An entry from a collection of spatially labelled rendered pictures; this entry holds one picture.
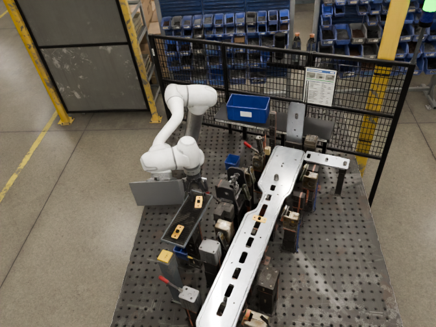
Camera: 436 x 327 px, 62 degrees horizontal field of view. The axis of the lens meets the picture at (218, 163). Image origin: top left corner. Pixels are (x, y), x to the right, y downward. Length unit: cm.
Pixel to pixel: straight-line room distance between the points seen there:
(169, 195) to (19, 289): 164
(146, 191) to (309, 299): 129
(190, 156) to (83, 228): 219
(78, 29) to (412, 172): 374
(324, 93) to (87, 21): 262
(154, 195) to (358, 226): 142
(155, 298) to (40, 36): 323
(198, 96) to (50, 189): 250
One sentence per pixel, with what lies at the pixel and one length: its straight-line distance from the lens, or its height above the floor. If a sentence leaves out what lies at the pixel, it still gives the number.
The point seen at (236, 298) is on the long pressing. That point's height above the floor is 100.
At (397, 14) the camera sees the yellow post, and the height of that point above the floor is 182.
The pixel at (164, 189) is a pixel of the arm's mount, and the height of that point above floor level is 87.
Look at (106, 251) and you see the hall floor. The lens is 352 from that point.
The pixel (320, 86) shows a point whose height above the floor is 131.
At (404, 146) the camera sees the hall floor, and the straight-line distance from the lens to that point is 437.
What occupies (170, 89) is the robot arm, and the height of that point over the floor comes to 158.
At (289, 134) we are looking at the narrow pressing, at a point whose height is 106.
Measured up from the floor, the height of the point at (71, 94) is 42.
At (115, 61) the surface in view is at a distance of 441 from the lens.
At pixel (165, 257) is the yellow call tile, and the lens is 191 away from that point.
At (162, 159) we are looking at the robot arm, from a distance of 177.
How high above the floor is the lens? 275
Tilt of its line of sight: 44 degrees down
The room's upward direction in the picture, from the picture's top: 7 degrees counter-clockwise
